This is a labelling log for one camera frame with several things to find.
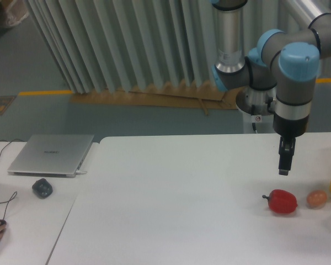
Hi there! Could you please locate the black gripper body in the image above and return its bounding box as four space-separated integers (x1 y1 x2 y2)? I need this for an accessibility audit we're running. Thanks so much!
273 114 309 137

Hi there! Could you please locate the red bell pepper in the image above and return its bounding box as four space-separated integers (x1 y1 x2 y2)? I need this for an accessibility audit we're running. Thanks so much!
261 189 297 214

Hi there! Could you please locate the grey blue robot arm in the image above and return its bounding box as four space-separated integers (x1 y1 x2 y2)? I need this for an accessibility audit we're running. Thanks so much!
211 1 331 175

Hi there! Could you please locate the brown egg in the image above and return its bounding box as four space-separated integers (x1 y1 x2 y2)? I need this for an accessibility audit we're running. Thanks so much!
306 190 327 208

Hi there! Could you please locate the flat brown cardboard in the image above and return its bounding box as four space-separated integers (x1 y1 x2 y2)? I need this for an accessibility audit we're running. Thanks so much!
70 81 242 115

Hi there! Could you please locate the grey folding screen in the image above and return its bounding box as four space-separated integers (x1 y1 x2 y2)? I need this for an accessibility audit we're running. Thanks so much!
24 0 331 93

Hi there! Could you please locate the silver closed laptop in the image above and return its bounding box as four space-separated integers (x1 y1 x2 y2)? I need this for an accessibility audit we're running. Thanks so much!
7 134 94 177

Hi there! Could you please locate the black earbuds case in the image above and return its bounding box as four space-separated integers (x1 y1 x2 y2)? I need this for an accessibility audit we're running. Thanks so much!
32 178 53 199

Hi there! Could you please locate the white laptop cable plug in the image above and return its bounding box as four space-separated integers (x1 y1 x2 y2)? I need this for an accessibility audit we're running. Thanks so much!
76 170 87 175

